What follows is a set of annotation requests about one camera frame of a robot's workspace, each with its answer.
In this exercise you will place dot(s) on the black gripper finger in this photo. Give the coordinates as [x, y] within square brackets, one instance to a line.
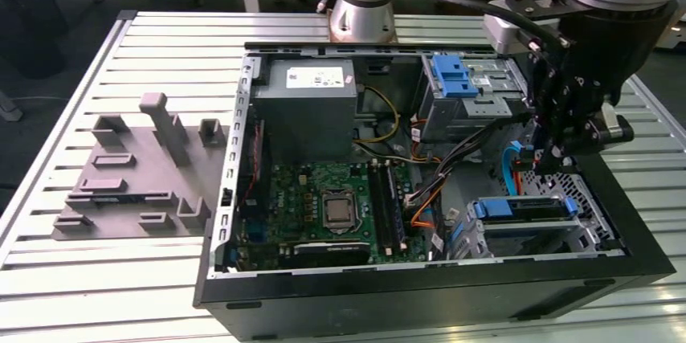
[542, 98]
[573, 130]

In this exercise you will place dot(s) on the grey furniture leg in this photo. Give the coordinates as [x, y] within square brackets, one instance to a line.
[11, 112]

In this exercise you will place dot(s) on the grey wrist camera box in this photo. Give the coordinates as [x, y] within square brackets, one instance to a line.
[501, 33]

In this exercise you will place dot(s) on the green motherboard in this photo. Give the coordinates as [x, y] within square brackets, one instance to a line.
[298, 194]

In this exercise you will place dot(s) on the black PC case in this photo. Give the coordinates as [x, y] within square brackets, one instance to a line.
[376, 307]

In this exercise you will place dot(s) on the blue drive latch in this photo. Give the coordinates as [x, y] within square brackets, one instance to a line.
[453, 78]

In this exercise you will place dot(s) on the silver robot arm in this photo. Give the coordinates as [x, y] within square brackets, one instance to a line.
[365, 17]

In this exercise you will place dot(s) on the hard disk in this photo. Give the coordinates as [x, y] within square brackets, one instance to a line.
[498, 208]

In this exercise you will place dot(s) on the installed RAM stick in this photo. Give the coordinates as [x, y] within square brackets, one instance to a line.
[398, 210]

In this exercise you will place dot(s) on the metal disk bay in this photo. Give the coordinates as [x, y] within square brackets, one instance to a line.
[536, 225]

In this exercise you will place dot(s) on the grey parts rack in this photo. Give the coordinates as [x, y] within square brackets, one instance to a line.
[139, 166]

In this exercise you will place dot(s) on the grey power supply unit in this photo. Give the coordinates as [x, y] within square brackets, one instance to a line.
[306, 126]

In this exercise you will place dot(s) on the dark RAM stick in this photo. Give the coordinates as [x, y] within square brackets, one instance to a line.
[118, 199]

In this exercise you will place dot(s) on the metal optical drive cage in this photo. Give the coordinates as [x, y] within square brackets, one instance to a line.
[482, 108]

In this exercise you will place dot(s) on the black graphics card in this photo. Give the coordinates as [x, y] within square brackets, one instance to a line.
[328, 252]

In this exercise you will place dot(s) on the silver CPU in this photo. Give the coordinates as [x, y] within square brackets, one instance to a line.
[340, 212]

